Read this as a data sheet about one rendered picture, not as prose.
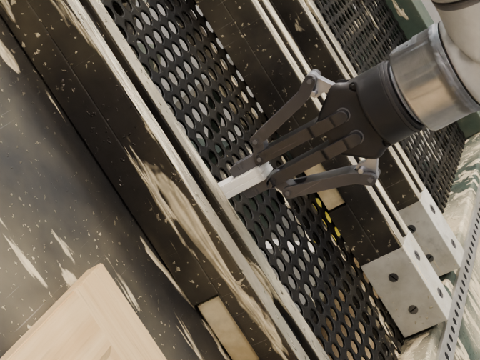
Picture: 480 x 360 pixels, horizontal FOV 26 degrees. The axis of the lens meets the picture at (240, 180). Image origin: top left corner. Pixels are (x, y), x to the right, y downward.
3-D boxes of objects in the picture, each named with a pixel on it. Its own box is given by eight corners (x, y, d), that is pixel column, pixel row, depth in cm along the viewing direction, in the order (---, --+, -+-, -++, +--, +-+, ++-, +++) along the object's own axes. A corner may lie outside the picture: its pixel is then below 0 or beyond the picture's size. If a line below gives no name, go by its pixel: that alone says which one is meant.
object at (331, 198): (328, 211, 145) (346, 202, 144) (298, 163, 144) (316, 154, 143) (332, 203, 148) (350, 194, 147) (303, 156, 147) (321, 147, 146)
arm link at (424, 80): (443, 11, 100) (390, 41, 102) (431, 33, 91) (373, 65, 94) (490, 91, 101) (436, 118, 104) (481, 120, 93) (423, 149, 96)
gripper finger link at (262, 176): (270, 163, 107) (273, 168, 107) (216, 191, 110) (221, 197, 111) (261, 173, 105) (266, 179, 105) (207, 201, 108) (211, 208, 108)
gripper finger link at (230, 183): (261, 173, 105) (258, 166, 105) (207, 201, 108) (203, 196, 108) (270, 163, 107) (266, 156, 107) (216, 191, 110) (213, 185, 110)
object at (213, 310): (237, 369, 107) (261, 359, 106) (196, 306, 106) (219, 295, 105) (246, 355, 110) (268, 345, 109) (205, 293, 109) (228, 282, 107)
